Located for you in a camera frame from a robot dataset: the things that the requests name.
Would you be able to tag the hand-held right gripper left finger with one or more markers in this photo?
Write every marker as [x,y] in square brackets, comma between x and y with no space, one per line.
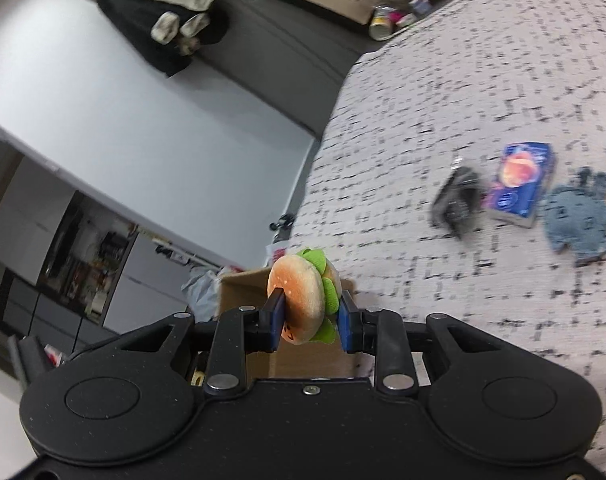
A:
[276,321]

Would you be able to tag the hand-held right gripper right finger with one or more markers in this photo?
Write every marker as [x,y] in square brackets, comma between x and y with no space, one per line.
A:
[347,327]

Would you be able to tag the brown cardboard box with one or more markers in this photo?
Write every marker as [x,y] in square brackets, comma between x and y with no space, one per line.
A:
[283,330]

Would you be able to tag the hamburger plush toy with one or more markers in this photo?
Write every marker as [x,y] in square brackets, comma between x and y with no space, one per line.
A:
[303,300]

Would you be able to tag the grey plastic bag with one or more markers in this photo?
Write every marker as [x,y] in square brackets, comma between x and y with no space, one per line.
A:
[200,292]

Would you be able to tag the black crumpled object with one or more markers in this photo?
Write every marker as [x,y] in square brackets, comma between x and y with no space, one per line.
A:
[457,197]

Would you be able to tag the dark shelf cabinet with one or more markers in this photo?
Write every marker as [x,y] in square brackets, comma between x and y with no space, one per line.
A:
[63,265]

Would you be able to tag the blue printed box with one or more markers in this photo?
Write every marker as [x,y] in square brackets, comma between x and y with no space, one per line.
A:
[520,183]

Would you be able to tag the blue-grey plush toy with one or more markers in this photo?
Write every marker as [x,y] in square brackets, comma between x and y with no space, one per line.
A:
[578,217]

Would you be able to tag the white tin can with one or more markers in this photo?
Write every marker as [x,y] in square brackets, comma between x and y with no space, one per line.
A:
[382,22]

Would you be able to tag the pile of dark clothes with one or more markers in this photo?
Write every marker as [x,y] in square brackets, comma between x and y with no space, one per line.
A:
[163,15]

